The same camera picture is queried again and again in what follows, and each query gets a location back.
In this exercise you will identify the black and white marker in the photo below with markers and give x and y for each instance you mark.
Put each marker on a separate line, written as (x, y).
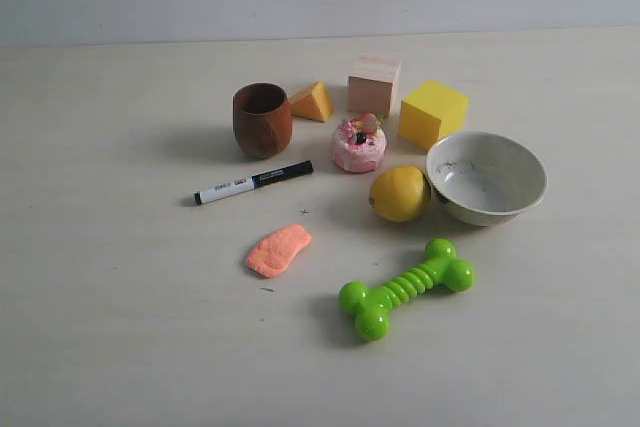
(243, 185)

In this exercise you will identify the orange putty blob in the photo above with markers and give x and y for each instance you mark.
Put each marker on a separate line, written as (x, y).
(273, 255)

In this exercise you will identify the brown wooden cup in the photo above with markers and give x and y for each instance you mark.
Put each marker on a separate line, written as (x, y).
(262, 120)

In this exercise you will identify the white ceramic bowl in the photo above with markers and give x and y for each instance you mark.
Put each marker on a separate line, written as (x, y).
(484, 179)

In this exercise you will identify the light wooden cube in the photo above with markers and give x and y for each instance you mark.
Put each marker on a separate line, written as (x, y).
(372, 85)

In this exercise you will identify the yellow cube block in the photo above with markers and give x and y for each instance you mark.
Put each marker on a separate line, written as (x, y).
(432, 112)

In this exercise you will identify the yellow lemon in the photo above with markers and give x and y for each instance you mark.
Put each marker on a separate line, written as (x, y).
(400, 194)

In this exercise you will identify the pink toy cake squishy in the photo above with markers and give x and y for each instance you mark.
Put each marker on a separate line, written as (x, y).
(358, 144)

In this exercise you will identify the green bone dog toy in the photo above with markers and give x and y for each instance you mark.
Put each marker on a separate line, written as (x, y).
(370, 308)

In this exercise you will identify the orange wooden wedge block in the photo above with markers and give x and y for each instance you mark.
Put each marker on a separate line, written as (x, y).
(312, 103)

